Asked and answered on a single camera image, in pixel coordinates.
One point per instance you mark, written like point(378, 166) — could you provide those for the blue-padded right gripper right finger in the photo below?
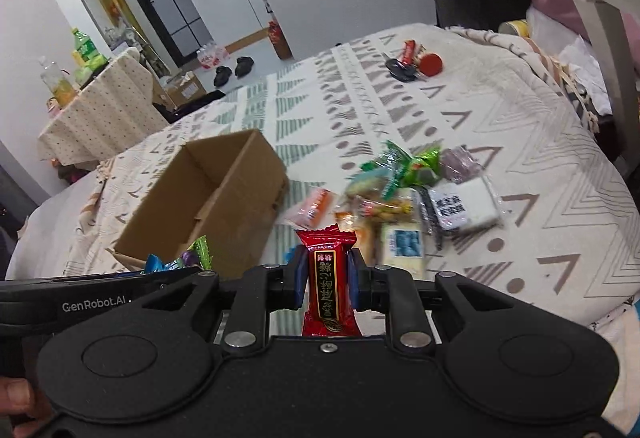
point(358, 280)

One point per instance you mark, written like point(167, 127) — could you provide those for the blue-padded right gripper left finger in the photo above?
point(295, 278)

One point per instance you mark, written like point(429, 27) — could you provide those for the blueberry cake packet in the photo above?
point(402, 247)

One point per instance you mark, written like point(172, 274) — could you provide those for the red snack packet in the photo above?
point(329, 312)

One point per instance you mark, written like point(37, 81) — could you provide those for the white sesame cake packet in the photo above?
point(466, 207)

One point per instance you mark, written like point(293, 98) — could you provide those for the purple snack packet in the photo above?
point(458, 165)

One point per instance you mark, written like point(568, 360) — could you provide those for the person's hand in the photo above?
point(17, 397)

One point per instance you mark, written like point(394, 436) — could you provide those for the orange snack packet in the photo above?
point(307, 214)

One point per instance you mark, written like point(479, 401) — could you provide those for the cardboard box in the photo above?
point(227, 188)

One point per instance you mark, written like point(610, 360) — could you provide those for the green snack packet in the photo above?
point(420, 169)

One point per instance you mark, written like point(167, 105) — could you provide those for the blue snack packet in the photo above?
point(154, 265)

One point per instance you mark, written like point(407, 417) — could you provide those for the left black slipper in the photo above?
point(222, 76)

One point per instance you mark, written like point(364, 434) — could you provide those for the black slipper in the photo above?
point(244, 66)
point(222, 76)

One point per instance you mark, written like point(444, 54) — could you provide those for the right black slipper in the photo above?
point(244, 66)

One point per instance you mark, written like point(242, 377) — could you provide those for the patterned bed blanket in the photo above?
point(568, 240)

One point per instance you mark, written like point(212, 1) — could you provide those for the table with dotted cloth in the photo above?
point(112, 114)

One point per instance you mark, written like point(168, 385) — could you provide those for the white cabinet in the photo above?
point(229, 21)

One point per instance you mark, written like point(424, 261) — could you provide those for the yellow cup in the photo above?
point(515, 27)

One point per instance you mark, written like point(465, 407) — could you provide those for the clear juice bottle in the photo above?
point(61, 88)

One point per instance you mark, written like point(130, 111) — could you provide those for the green soda bottle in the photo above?
point(86, 48)

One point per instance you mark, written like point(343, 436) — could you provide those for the red round keychain tag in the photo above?
point(430, 64)

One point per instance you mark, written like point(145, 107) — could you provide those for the white chair frame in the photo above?
point(603, 20)

